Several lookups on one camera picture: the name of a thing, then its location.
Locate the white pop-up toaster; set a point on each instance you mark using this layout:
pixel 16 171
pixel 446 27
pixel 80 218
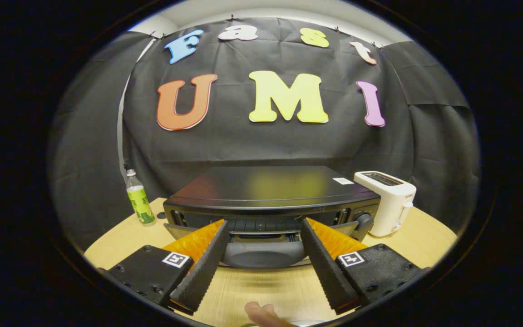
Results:
pixel 391 204

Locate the black toaster oven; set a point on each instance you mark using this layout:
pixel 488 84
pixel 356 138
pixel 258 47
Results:
pixel 270 186

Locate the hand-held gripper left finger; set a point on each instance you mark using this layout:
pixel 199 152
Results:
pixel 202 272

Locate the green label drink bottle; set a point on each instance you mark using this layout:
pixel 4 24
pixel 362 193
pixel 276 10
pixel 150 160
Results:
pixel 140 202

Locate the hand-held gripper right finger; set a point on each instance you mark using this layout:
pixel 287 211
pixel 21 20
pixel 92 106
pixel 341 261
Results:
pixel 327 272

